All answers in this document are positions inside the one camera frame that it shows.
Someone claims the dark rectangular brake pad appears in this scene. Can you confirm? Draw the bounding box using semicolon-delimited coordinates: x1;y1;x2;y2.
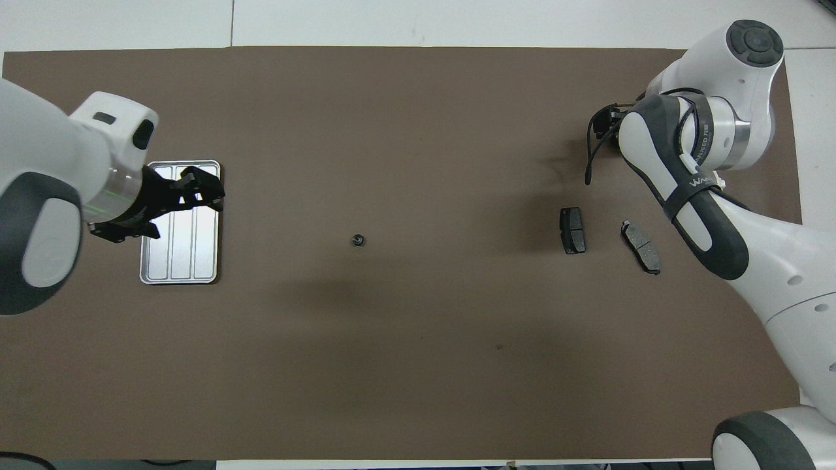
560;207;587;255

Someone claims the dark brake pad with ears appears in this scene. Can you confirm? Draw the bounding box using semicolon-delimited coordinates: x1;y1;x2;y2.
620;220;662;275

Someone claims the brown table mat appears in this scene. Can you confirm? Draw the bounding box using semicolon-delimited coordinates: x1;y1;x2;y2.
0;46;804;461

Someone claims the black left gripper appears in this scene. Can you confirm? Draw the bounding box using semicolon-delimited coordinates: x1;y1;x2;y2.
88;166;226;243

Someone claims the silver metal tray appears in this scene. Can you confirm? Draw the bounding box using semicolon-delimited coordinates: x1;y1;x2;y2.
139;161;221;285

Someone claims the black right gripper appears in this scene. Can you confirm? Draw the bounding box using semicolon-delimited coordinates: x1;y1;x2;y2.
590;104;631;151

